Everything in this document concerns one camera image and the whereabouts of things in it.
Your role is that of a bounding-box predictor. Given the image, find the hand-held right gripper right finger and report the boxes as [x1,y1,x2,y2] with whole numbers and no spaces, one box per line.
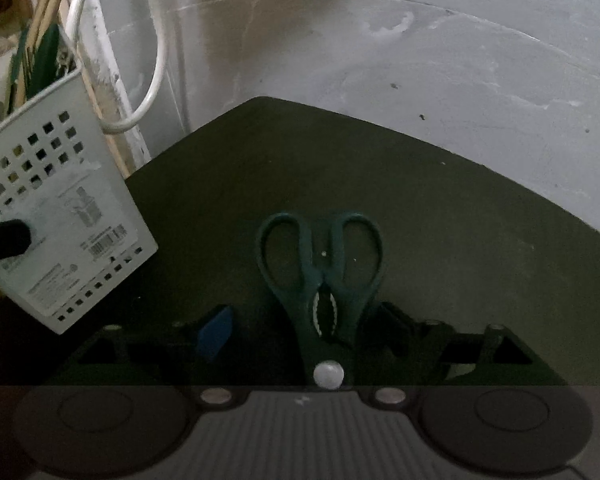
[366,301,558,408]

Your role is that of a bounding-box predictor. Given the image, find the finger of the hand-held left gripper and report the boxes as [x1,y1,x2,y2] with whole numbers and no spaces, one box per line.
[0,218,34,267]

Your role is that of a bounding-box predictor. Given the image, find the dark green scissors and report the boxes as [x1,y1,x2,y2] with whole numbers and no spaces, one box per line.
[256,211,385,391]

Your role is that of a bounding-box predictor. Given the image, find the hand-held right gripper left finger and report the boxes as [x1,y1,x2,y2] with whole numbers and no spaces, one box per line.
[42,304,237,409]

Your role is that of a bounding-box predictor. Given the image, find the white perforated utensil basket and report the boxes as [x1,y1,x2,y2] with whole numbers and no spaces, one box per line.
[0,22,159,336]

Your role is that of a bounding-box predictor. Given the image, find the dark green handled knife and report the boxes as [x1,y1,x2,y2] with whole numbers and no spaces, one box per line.
[27,24,63,98]

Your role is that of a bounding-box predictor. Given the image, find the white flexible hose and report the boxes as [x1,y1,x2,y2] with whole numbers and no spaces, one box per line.
[62,0,170,136]

